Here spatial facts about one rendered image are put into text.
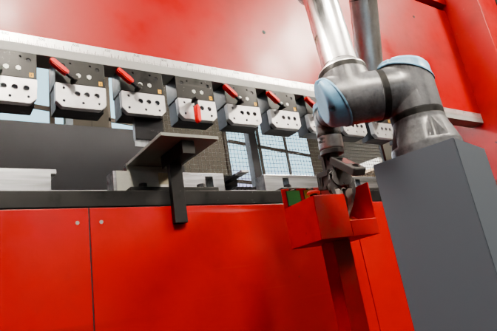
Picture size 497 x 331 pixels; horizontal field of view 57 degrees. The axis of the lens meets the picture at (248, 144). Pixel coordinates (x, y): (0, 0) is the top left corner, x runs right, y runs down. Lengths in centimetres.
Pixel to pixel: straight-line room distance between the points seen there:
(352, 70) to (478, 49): 221
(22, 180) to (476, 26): 272
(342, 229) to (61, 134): 123
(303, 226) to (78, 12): 99
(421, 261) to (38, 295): 84
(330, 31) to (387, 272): 102
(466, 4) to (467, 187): 248
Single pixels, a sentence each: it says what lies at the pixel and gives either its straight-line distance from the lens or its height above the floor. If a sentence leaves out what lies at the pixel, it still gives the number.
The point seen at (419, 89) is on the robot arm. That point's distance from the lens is 107.
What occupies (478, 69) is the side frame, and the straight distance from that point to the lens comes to 320.
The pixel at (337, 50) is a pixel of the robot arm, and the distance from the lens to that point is 112.
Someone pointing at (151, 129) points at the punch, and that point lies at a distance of 157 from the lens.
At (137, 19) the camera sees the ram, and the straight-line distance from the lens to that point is 173.
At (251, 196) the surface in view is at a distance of 150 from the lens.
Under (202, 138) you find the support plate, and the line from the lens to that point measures 131.
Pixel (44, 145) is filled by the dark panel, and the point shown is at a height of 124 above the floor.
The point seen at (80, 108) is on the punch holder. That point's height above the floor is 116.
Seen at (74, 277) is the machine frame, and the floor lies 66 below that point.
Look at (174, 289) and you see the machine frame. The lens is 131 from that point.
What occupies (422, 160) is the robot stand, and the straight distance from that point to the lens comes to 99.
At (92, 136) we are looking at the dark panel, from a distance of 206.
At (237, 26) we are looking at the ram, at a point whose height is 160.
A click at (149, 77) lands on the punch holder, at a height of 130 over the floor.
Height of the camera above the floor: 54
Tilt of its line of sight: 18 degrees up
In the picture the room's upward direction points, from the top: 9 degrees counter-clockwise
